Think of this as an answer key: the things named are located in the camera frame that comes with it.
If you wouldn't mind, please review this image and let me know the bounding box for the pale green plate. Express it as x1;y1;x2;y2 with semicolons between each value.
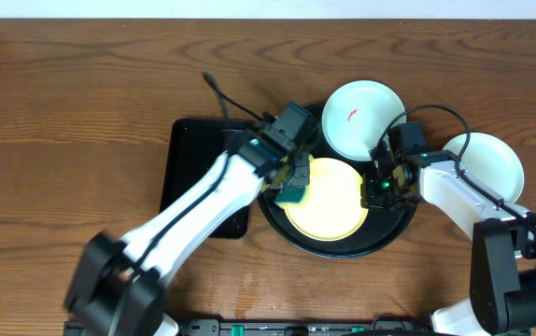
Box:
461;133;525;203

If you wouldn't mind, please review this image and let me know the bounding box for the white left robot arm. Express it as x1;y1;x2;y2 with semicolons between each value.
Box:
63;139;309;335

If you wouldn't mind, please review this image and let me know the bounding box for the black round tray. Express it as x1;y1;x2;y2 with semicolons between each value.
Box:
254;103;419;259

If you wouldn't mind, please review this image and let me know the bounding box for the black rectangular tray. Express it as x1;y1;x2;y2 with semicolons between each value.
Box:
159;118;258;240

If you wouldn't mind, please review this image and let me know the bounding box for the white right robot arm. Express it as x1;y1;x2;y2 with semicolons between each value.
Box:
361;151;536;335

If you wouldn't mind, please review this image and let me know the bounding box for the light blue plate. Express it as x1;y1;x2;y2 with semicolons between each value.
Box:
321;80;405;161

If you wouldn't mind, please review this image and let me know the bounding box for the green and yellow sponge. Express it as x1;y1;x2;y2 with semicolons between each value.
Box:
274;186;306;210

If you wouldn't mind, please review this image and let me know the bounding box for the yellow plate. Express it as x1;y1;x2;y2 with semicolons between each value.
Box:
283;157;368;242

